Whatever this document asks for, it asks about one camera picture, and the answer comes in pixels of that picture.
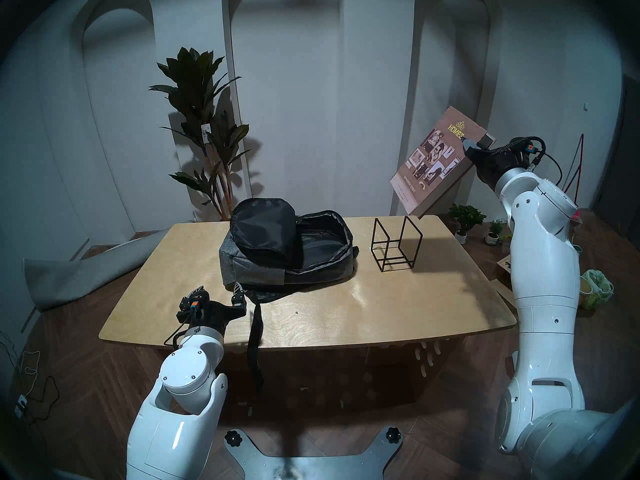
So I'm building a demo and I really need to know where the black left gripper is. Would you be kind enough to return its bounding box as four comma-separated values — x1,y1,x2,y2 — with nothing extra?
176,280,247,335

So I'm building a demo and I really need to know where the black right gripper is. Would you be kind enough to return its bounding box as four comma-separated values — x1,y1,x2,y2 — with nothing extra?
461,132,542,186

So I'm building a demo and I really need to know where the grey backpack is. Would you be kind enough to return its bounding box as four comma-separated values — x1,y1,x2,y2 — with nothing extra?
218,197,360,392

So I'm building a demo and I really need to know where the brown hardcover book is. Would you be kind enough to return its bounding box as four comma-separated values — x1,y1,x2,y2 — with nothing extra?
390,105,488,217

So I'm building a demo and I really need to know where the green mesh bag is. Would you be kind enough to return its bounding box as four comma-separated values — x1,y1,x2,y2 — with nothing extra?
580,269,615,311

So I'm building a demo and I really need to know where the bushy small potted plant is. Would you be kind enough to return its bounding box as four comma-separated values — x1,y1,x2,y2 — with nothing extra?
448,204,487,245

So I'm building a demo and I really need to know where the brown cardboard box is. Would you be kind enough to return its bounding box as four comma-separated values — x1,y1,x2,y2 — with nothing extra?
496,254,516,290

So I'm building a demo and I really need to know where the dark door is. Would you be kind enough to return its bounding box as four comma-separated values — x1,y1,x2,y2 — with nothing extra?
592,74,640,245

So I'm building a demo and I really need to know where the tall leafy potted plant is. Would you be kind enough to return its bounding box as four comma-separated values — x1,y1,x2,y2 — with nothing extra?
148,47,251,221

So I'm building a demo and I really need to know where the red handled broom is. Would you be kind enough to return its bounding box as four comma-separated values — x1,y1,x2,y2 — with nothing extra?
562,133,586,207

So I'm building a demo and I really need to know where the black wire book stand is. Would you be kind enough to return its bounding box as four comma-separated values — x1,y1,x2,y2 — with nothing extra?
370,215,424,273

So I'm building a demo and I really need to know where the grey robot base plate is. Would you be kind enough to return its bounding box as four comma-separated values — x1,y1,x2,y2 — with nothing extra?
223,426,403,480

